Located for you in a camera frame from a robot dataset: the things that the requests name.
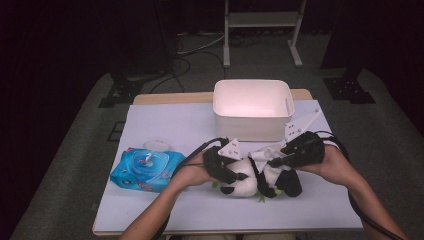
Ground panda plush toy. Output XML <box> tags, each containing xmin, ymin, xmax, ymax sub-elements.
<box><xmin>211</xmin><ymin>148</ymin><xmax>304</xmax><ymax>203</ymax></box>

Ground person's right hand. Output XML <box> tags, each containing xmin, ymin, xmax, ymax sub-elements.
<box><xmin>296</xmin><ymin>145</ymin><xmax>356</xmax><ymax>188</ymax></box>

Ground white floor cable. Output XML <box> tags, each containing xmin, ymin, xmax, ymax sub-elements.
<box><xmin>176</xmin><ymin>30</ymin><xmax>228</xmax><ymax>56</ymax></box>

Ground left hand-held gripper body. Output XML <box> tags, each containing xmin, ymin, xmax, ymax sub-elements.
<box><xmin>203</xmin><ymin>138</ymin><xmax>242</xmax><ymax>183</ymax></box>

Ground black floor cable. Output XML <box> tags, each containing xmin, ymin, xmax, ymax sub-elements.
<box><xmin>148</xmin><ymin>49</ymin><xmax>228</xmax><ymax>94</ymax></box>

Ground white plastic bin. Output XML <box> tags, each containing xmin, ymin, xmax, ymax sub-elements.
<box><xmin>212</xmin><ymin>78</ymin><xmax>296</xmax><ymax>143</ymax></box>

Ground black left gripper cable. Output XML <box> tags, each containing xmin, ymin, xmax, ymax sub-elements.
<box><xmin>156</xmin><ymin>137</ymin><xmax>229</xmax><ymax>240</ymax></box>

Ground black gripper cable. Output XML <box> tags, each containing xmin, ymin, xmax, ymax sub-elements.
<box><xmin>314</xmin><ymin>130</ymin><xmax>406</xmax><ymax>240</ymax></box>
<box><xmin>156</xmin><ymin>137</ymin><xmax>229</xmax><ymax>240</ymax></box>

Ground blue wet wipes pack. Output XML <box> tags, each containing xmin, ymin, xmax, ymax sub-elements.
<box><xmin>109</xmin><ymin>140</ymin><xmax>187</xmax><ymax>194</ymax></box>

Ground black stand base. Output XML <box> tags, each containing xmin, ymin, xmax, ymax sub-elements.
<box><xmin>98</xmin><ymin>66</ymin><xmax>148</xmax><ymax>109</ymax></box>
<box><xmin>322</xmin><ymin>68</ymin><xmax>376</xmax><ymax>105</ymax></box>

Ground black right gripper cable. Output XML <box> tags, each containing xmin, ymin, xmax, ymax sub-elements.
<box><xmin>314</xmin><ymin>130</ymin><xmax>406</xmax><ymax>240</ymax></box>

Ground white metal stand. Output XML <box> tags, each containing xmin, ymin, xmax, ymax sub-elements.
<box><xmin>222</xmin><ymin>0</ymin><xmax>308</xmax><ymax>69</ymax></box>

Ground white table sheet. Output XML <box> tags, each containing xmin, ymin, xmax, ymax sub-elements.
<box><xmin>93</xmin><ymin>99</ymin><xmax>364</xmax><ymax>234</ymax></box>

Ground person's left hand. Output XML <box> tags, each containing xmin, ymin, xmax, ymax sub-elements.
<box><xmin>171</xmin><ymin>153</ymin><xmax>218</xmax><ymax>188</ymax></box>

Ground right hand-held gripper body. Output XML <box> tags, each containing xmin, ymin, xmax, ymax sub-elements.
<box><xmin>284</xmin><ymin>108</ymin><xmax>326</xmax><ymax>169</ymax></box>

